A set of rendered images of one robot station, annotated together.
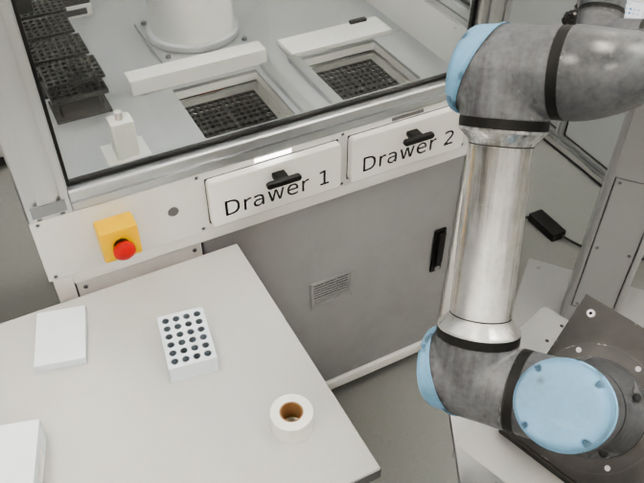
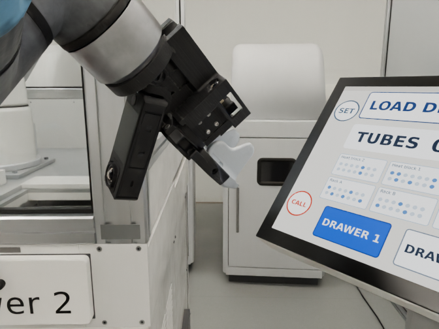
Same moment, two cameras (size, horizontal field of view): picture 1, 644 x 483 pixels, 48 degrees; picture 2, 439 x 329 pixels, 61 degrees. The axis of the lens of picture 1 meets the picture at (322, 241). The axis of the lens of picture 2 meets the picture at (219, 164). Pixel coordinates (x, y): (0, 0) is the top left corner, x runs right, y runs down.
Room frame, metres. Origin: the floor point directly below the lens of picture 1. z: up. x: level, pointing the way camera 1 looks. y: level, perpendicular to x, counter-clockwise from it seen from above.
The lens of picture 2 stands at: (1.00, -0.73, 1.18)
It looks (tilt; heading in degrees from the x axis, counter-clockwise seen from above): 12 degrees down; 27
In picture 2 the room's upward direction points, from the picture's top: straight up
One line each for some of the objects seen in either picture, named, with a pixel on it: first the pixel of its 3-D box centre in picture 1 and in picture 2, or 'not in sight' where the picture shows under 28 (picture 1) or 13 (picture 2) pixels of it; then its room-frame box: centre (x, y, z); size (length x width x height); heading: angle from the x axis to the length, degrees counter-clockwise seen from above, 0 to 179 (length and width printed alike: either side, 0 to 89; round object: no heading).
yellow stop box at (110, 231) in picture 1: (118, 238); not in sight; (0.99, 0.38, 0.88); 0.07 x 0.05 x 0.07; 118
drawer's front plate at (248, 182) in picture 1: (276, 183); not in sight; (1.16, 0.09, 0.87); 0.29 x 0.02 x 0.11; 118
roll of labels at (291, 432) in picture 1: (291, 419); not in sight; (0.67, 0.05, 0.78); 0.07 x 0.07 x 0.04
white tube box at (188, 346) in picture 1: (187, 343); not in sight; (0.82, 0.24, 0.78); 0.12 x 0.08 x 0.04; 19
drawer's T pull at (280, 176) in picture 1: (281, 177); not in sight; (1.14, 0.08, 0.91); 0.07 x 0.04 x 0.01; 118
